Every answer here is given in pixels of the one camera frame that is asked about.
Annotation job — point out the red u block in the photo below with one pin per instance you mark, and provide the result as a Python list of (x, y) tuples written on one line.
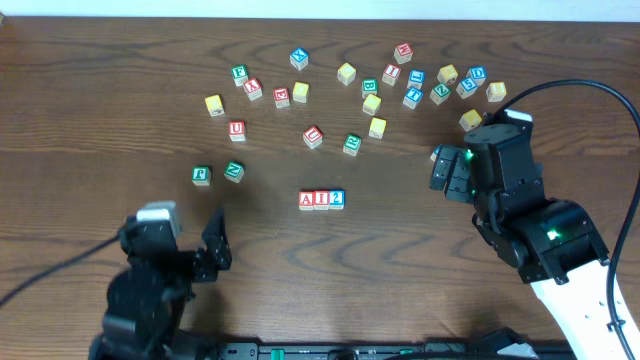
[(237, 131), (313, 137)]

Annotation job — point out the green Z block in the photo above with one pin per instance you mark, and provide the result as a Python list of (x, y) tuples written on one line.
[(440, 93)]

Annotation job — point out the blue 2 block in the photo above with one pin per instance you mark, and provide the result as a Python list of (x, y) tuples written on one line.
[(336, 199)]

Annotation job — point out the yellow block right lower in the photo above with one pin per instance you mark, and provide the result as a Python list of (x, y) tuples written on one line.
[(470, 120)]

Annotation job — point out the red A block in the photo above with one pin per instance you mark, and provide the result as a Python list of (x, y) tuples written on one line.
[(306, 200)]

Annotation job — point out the green J block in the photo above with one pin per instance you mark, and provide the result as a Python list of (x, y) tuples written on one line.
[(201, 175)]

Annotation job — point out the red i block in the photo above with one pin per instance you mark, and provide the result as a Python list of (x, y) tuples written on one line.
[(391, 74), (321, 199)]

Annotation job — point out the yellow block centre upper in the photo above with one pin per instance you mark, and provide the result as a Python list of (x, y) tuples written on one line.
[(371, 104)]

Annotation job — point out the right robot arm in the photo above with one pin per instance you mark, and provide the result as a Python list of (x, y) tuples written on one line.
[(553, 244)]

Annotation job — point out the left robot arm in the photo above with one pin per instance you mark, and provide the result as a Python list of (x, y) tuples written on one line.
[(146, 302)]

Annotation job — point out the green N block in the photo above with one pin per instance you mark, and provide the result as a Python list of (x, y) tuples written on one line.
[(234, 171)]

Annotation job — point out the yellow block with animal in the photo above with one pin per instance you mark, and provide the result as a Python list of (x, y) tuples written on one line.
[(447, 75)]

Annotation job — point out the red Q block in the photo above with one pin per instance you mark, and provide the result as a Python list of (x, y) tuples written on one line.
[(281, 97)]

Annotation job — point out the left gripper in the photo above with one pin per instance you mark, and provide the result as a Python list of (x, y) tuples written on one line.
[(190, 262)]

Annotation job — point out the red U block centre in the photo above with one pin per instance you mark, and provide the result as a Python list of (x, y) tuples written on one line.
[(313, 137)]

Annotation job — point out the blue 5 block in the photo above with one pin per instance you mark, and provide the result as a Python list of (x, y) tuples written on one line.
[(466, 87)]

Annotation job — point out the green B block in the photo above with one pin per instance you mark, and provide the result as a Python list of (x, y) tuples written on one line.
[(369, 86)]

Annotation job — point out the yellow B block far right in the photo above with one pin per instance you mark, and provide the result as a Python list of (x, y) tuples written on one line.
[(496, 92)]

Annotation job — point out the blue D block upper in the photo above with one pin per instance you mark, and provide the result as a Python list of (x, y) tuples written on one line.
[(477, 74)]

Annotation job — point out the yellow block centre lower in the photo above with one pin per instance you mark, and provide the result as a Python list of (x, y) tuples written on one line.
[(377, 128)]

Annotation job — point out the red X block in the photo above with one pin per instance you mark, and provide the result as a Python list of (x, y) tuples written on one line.
[(253, 89)]

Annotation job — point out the yellow block far left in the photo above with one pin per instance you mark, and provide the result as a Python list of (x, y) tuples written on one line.
[(214, 105)]

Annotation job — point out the yellow block top middle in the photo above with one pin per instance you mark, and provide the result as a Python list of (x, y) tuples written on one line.
[(346, 73)]

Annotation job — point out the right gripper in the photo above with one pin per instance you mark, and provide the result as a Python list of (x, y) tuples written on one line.
[(461, 175)]

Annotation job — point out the yellow block beside Q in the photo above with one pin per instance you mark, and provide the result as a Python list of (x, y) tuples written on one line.
[(301, 92)]

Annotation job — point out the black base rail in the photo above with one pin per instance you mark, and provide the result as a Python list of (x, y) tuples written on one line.
[(253, 351)]

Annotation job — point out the red U block left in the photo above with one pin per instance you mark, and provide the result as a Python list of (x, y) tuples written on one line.
[(237, 131)]

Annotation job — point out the blue X block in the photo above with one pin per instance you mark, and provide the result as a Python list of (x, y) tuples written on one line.
[(299, 59)]

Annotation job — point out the blue T block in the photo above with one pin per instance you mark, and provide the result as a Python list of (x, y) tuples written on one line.
[(412, 97)]

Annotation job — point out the green R block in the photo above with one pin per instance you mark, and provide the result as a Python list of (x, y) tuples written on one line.
[(352, 145)]

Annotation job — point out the green F block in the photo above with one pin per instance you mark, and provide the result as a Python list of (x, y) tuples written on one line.
[(239, 74)]

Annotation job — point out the blue L block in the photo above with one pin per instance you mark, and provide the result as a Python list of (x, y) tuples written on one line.
[(416, 79)]

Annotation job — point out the red H block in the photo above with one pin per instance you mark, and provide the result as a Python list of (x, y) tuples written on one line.
[(403, 53)]

